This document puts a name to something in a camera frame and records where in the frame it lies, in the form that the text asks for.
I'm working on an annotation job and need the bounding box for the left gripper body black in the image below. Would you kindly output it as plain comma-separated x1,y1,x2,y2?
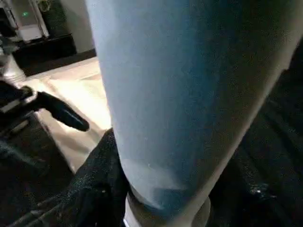
0,81,38,123

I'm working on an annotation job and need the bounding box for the white plastic table top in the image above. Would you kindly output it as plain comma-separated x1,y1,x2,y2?
23,56,115,175

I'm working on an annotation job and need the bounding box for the white plastic table leg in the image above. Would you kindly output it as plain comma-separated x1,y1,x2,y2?
84,0,303,227

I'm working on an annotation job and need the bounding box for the black work mat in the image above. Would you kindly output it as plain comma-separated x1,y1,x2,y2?
0,33,303,227

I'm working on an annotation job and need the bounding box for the white appliance with green light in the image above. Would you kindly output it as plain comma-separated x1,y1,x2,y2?
13,0,51,44

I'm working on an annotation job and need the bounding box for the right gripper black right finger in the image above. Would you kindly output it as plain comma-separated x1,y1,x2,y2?
209,156,303,227

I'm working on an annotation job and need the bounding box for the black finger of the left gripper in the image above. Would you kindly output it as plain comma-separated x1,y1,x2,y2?
37,92,90,132

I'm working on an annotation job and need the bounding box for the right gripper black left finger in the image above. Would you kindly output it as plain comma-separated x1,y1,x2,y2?
14,129,130,227

